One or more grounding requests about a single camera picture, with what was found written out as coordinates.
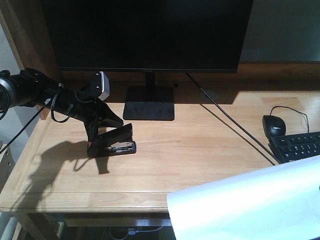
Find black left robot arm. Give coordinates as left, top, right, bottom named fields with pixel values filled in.
left=0, top=68, right=123, bottom=142

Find black keyboard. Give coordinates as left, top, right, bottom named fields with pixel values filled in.
left=269, top=131, right=320, bottom=164

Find white paper sheets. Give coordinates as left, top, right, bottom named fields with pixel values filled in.
left=167, top=156, right=320, bottom=240

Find black stapler with orange label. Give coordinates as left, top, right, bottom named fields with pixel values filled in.
left=86, top=123, right=137, bottom=158

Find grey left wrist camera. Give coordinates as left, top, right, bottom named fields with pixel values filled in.
left=89, top=71, right=110, bottom=101

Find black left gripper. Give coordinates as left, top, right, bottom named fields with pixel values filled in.
left=37, top=83, right=124, bottom=146

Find black monitor cable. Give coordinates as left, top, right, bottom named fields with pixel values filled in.
left=185, top=72, right=276, bottom=166

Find black monitor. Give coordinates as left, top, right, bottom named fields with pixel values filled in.
left=41, top=0, right=253, bottom=121

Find wooden desk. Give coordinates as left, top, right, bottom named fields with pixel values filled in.
left=0, top=0, right=320, bottom=240

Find black computer mouse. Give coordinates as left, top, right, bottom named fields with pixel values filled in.
left=262, top=115, right=286, bottom=139

